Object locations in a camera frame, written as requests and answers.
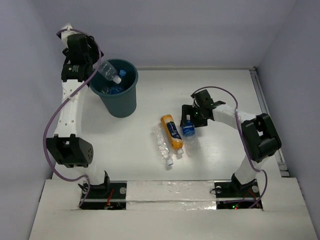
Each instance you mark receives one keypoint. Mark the blue label bottle white cap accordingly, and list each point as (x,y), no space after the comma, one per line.
(190,137)

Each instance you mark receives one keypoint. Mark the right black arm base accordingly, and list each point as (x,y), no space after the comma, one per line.
(232,195)

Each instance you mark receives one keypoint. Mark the clear bottle blue label cap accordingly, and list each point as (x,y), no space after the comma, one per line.
(118,85)

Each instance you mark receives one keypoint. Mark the clear bottle white cap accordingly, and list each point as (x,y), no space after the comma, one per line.
(106,90)

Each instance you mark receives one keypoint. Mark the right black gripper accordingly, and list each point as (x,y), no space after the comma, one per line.
(188,109)

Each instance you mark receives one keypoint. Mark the small clear bottle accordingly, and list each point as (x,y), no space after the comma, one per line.
(107,70)

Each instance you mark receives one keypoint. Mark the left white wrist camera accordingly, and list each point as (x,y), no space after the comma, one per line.
(65,32)

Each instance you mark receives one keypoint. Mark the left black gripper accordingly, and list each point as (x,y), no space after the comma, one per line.
(92,59)

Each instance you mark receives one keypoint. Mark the orange juice bottle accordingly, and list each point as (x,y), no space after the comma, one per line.
(172,133)

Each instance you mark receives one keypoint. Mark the dark green plastic bin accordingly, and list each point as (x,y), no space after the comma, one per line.
(123,104)

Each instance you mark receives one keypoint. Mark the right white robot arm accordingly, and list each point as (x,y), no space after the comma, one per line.
(258,134)

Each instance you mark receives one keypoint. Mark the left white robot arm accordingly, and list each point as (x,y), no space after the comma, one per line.
(62,140)

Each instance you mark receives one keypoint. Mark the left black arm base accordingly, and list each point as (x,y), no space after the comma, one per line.
(109,195)

